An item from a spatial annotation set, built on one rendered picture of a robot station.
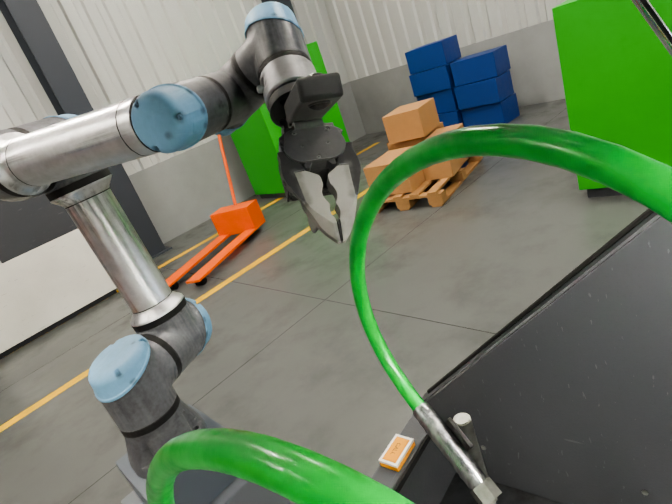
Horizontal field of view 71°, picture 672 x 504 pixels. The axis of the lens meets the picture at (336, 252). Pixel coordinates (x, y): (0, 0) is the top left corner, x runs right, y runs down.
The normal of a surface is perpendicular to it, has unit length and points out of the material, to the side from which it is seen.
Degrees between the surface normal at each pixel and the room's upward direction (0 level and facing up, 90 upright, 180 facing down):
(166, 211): 90
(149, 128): 90
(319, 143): 48
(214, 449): 42
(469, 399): 90
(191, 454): 61
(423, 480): 90
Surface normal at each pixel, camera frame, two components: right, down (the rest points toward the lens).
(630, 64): -0.57, 0.48
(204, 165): 0.67, 0.06
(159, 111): -0.31, 0.46
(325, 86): 0.22, 0.07
